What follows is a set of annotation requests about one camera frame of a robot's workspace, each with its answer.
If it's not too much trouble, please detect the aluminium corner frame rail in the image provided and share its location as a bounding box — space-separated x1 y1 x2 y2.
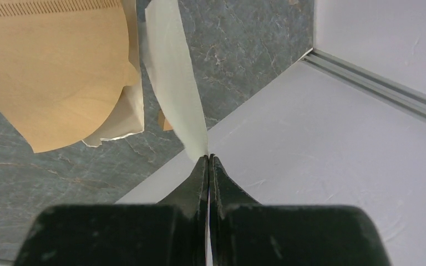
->
302 49 426 123

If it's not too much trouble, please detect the small wooden cube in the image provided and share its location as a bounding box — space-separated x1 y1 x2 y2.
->
158 110 173 131

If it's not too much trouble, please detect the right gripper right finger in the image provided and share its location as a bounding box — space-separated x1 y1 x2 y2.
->
209 155 391 265

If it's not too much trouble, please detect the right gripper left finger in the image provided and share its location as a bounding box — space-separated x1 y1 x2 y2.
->
14 156 209 265

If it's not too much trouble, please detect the orange black coffee filter box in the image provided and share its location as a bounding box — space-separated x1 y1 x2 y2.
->
83 0 144 147

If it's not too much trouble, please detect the white paper coffee filter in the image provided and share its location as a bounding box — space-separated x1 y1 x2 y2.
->
141 1 209 161

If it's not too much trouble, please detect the brown filter stack in box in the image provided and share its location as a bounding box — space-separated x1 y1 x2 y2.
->
0 1 140 153

